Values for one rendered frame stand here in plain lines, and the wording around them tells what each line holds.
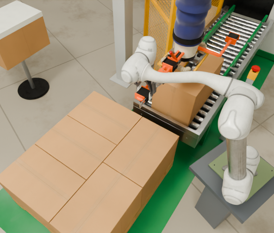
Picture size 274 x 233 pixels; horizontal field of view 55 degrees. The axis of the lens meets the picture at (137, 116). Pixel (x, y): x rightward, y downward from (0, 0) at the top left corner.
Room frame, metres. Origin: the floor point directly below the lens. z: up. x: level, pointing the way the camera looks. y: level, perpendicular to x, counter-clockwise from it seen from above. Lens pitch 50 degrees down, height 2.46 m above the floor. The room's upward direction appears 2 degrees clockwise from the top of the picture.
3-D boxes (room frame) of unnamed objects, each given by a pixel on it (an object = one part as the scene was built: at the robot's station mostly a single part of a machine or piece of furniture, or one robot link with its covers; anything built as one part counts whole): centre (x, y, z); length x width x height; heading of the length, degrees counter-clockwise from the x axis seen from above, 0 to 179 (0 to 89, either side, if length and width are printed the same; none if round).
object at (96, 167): (1.14, 0.36, 0.34); 1.20 x 1.00 x 0.40; 147
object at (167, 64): (1.49, -0.23, 1.25); 0.10 x 0.08 x 0.06; 58
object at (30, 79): (2.45, 1.37, 0.31); 0.40 x 0.40 x 0.62
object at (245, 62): (2.34, -1.17, 0.50); 2.31 x 0.05 x 0.19; 147
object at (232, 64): (2.67, -1.32, 0.60); 1.60 x 0.11 x 0.09; 147
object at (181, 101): (1.83, -0.47, 0.75); 0.60 x 0.40 x 0.40; 147
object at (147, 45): (1.19, -0.04, 1.58); 0.13 x 0.11 x 0.16; 153
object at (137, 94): (1.20, -0.03, 1.24); 0.08 x 0.07 x 0.05; 148
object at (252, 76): (1.75, -0.99, 0.50); 0.07 x 0.07 x 1.00; 57
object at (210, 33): (2.96, -0.87, 0.60); 1.60 x 0.11 x 0.09; 147
